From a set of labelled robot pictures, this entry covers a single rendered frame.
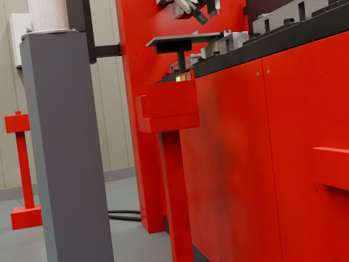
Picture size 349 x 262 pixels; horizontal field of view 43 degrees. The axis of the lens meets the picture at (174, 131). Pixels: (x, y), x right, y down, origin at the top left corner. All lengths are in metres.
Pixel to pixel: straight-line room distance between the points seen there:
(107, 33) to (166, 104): 3.72
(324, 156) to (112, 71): 4.25
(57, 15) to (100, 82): 3.48
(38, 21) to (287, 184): 0.91
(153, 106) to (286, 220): 0.53
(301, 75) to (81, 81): 0.74
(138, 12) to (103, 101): 2.37
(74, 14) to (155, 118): 1.52
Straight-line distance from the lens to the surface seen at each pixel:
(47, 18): 1.50
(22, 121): 3.32
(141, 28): 2.69
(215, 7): 1.85
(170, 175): 1.47
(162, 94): 1.38
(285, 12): 1.28
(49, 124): 1.42
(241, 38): 1.64
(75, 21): 2.78
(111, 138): 4.97
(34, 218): 3.38
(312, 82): 0.94
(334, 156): 0.87
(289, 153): 1.06
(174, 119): 1.39
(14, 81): 4.75
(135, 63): 2.65
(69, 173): 1.44
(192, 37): 1.76
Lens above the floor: 0.73
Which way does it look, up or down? 3 degrees down
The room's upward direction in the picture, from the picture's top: 7 degrees counter-clockwise
